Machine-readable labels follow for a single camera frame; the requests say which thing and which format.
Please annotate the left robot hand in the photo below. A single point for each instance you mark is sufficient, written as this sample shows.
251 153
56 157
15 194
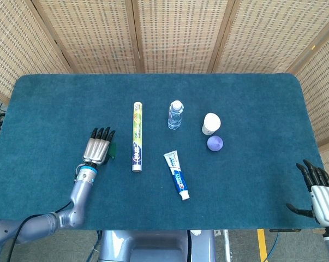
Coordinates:
97 150

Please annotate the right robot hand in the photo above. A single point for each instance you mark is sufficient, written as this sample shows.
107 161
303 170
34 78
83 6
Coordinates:
321 203

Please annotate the small green card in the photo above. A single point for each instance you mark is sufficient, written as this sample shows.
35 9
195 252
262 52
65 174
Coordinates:
113 150

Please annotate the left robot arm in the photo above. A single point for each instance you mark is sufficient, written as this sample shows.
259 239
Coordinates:
44 218

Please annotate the blue white toothpaste tube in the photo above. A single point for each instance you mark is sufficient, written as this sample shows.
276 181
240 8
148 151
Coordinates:
176 176

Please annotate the clear water bottle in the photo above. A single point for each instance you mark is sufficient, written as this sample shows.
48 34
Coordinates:
175 116

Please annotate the blue table cloth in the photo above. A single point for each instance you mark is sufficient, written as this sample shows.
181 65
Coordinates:
164 95

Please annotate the grey robot torso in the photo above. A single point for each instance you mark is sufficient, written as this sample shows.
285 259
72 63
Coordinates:
156 245

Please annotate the white pill bottle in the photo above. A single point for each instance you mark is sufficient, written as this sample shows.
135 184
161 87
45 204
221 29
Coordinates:
211 124

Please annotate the purple ball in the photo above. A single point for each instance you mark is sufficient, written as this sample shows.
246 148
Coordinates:
215 143

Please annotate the woven bamboo folding screen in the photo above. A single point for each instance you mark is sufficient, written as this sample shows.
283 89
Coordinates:
178 35

